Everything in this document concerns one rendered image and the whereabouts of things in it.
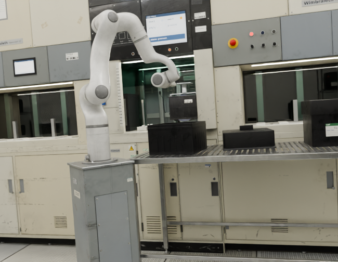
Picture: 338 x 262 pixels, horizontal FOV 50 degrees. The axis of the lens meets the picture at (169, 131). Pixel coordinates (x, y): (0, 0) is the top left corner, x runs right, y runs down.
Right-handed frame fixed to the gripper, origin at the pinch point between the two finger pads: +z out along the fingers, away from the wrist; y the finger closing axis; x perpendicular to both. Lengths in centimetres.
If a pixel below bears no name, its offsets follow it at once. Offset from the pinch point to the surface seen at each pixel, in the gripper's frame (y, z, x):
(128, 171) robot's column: -12, -56, -48
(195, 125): 19.7, -29.9, -27.0
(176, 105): -5.4, 34.9, -14.4
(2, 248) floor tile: -149, 10, -119
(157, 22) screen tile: -9.9, 15.0, 43.7
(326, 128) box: 89, -24, -33
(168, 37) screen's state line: -2.9, 15.0, 32.5
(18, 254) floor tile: -126, -1, -119
